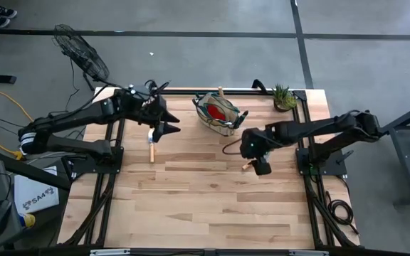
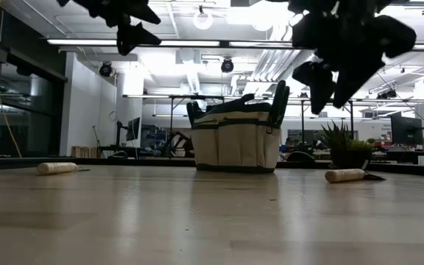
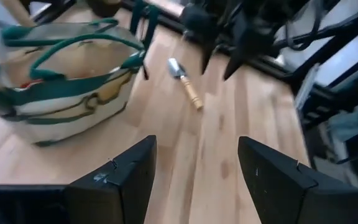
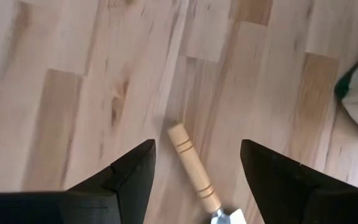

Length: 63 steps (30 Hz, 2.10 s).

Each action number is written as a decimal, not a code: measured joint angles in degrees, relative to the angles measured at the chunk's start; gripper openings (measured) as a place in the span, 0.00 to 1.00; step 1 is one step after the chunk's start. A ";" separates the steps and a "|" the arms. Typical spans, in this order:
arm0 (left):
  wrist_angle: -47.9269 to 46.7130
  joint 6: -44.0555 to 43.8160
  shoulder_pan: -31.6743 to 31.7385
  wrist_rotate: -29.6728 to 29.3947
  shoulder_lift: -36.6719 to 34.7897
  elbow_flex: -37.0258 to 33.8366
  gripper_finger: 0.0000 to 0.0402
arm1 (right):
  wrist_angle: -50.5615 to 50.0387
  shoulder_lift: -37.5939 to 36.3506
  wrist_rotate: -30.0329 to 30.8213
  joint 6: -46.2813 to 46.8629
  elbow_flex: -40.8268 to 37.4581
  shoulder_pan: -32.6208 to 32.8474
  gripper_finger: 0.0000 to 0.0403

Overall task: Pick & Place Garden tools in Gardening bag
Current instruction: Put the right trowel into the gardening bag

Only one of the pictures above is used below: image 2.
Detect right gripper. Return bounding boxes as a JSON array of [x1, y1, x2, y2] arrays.
[[289, 0, 417, 116]]

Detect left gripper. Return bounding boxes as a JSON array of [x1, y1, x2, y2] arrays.
[[57, 0, 163, 57]]

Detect garden hand tool wooden handle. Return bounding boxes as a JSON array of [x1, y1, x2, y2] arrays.
[[324, 168, 386, 184]]

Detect cream green-trimmed gardening bag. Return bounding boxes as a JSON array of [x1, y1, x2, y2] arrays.
[[185, 79, 291, 174]]

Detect silver trowel wooden handle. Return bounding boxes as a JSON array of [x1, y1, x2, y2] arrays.
[[36, 161, 92, 176]]

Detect black ceiling spotlight cluster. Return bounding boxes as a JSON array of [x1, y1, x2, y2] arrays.
[[376, 88, 398, 101]]

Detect overhead light bar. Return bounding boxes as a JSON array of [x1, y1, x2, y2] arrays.
[[46, 38, 424, 52]]

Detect black round ceiling unit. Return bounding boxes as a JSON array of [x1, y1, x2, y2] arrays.
[[98, 60, 113, 78], [220, 57, 235, 74]]

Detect black computer monitor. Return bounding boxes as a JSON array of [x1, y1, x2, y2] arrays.
[[390, 111, 424, 146]]

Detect potted succulent plant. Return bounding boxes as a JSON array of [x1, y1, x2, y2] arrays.
[[320, 120, 375, 171]]

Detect black monitor on stand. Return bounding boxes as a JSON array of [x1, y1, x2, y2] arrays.
[[115, 116, 141, 148]]

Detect dark office desk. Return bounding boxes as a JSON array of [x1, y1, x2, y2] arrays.
[[373, 146, 424, 166]]

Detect black rounded chair back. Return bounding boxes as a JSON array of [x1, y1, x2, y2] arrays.
[[287, 150, 317, 163]]

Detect wooden crates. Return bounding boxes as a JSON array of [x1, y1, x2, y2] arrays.
[[71, 145, 99, 159]]

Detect black metal gantry frame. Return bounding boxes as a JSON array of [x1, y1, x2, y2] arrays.
[[167, 93, 356, 141]]

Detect black aluminium table frame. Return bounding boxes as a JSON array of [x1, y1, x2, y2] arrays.
[[0, 157, 424, 178]]

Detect yellow extension cable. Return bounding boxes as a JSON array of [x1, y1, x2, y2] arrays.
[[0, 0, 24, 159]]

